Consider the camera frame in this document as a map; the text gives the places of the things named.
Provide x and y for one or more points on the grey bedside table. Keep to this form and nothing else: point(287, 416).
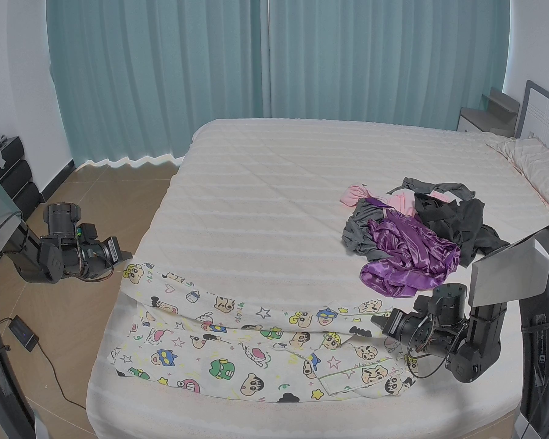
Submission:
point(478, 119)

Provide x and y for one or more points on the pile of clothes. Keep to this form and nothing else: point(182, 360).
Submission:
point(457, 217)

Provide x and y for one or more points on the blue-green curtain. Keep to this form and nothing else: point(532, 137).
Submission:
point(164, 62)
point(384, 39)

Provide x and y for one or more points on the white printed pyjama top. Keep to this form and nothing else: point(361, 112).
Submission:
point(219, 364)

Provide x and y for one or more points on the black chest of drawers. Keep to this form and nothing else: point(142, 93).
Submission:
point(9, 181)

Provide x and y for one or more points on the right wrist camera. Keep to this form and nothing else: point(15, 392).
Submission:
point(424, 304)

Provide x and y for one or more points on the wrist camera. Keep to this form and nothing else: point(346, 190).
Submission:
point(424, 304)
point(88, 234)

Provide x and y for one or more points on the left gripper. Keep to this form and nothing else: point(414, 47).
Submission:
point(101, 259)

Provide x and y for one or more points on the cream pillow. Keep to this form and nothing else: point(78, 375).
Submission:
point(535, 167)

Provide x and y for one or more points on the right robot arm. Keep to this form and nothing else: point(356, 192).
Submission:
point(508, 272)

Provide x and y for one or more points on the black power adapter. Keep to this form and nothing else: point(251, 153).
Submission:
point(24, 334)

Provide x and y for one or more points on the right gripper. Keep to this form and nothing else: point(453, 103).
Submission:
point(407, 329)

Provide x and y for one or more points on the bed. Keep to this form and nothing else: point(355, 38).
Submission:
point(279, 190)

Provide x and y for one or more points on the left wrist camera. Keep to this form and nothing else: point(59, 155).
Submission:
point(88, 234)

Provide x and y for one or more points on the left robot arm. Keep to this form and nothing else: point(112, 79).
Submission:
point(41, 259)

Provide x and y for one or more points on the purple satin garment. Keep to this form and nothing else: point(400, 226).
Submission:
point(393, 245)

